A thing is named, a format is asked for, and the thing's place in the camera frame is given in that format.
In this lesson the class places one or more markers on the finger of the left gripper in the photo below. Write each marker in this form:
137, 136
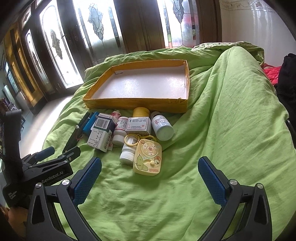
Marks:
69, 155
40, 156

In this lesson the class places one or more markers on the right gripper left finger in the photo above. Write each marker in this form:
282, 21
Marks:
43, 220

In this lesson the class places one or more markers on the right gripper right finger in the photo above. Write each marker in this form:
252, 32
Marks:
245, 212

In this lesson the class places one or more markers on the black pen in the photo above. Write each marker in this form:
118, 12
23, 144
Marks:
72, 142
81, 125

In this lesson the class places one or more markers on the blue battery pack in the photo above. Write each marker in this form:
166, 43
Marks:
89, 123

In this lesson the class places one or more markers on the blue white medicine box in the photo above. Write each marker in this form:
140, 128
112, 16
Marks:
102, 131

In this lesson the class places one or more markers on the white bottle red label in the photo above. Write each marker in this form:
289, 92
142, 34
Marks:
119, 132

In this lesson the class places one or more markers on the white bottle QR label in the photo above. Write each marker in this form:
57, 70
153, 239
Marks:
127, 155

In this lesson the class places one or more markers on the rose hand cream tube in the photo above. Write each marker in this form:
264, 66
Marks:
116, 115

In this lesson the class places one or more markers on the white red ointment box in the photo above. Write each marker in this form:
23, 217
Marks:
141, 126

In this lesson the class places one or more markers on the yellow cartoon timer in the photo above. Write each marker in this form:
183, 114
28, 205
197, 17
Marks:
147, 158

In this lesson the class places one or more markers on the yellow round jar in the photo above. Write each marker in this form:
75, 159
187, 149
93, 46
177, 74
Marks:
140, 112

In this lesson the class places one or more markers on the grey white medicine bottle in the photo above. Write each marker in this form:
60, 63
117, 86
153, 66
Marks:
161, 126

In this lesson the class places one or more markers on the yellow cardboard tray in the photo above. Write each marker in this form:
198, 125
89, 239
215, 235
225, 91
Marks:
160, 85

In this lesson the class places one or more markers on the black bag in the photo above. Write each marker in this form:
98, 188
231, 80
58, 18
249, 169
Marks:
285, 88

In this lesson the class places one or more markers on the red cloth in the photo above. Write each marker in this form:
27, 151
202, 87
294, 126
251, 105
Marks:
272, 73

